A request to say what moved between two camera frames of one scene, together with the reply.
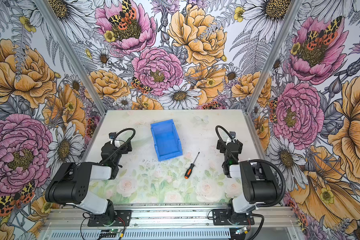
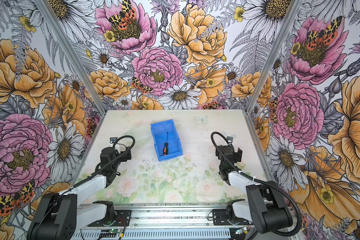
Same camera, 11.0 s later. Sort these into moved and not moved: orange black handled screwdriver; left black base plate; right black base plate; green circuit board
Moved: orange black handled screwdriver
Not moved: right black base plate; left black base plate; green circuit board
